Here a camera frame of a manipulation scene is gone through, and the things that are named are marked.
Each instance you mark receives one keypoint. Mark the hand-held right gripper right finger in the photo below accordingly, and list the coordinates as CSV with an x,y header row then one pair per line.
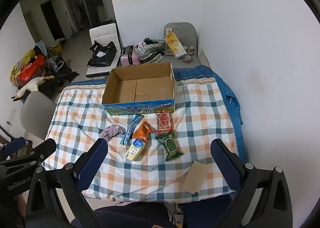
x,y
225,165

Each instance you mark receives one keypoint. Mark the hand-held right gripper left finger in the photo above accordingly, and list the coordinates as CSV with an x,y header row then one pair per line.
x,y
92,160

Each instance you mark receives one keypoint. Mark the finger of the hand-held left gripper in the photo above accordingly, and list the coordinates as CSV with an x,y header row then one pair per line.
x,y
15,144
46,146

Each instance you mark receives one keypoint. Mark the purple cloth scrunchie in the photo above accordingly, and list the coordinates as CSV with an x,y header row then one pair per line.
x,y
111,131

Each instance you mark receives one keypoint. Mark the white and yellow snack packet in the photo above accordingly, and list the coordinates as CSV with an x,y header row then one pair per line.
x,y
135,149

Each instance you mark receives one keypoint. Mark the long blue snack packet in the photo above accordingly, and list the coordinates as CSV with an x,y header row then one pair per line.
x,y
131,129

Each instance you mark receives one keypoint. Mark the orange snack packet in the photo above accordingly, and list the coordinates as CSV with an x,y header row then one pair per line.
x,y
142,131

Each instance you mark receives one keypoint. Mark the green snack packet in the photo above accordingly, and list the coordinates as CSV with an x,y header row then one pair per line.
x,y
170,146

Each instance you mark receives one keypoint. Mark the red snack packet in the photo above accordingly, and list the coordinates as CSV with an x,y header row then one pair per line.
x,y
163,121

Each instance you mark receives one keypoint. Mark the cardboard box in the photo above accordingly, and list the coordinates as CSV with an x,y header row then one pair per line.
x,y
140,88

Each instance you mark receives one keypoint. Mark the brown paper napkin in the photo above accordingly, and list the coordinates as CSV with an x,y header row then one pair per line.
x,y
196,176

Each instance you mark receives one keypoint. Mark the grey plastic chair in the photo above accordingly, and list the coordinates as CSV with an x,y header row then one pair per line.
x,y
35,113

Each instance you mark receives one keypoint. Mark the plaid blanket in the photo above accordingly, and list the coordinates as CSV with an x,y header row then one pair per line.
x,y
75,123

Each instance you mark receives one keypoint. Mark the white goose plush toy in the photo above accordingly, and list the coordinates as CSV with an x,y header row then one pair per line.
x,y
32,84

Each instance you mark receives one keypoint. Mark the black bag pile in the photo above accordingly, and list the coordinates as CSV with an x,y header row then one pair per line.
x,y
57,75

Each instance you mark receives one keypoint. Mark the red plastic bag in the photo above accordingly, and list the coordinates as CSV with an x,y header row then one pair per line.
x,y
32,68

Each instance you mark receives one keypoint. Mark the yellow plastic bag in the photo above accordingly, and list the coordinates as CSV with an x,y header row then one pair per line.
x,y
27,54

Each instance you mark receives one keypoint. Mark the pink suitcase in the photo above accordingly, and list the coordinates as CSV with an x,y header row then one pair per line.
x,y
125,60

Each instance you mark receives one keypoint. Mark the black plastic bag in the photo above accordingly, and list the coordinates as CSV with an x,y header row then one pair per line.
x,y
102,55

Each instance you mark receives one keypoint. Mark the beige board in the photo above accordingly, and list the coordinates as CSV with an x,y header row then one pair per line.
x,y
205,58

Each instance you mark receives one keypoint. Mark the tape roll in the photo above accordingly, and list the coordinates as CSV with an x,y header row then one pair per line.
x,y
187,58

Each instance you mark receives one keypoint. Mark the black and white patterned bag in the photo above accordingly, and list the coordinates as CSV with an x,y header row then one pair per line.
x,y
147,50

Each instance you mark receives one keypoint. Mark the white padded chair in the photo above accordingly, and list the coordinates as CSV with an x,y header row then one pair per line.
x,y
102,32

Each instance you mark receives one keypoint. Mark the yellow snack box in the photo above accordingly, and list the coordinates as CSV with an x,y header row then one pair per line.
x,y
173,43

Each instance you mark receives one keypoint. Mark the grey chair with backrest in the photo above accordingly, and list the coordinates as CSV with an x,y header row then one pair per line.
x,y
182,28

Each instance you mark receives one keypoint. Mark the sliding glass door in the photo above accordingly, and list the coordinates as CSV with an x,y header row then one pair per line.
x,y
85,3

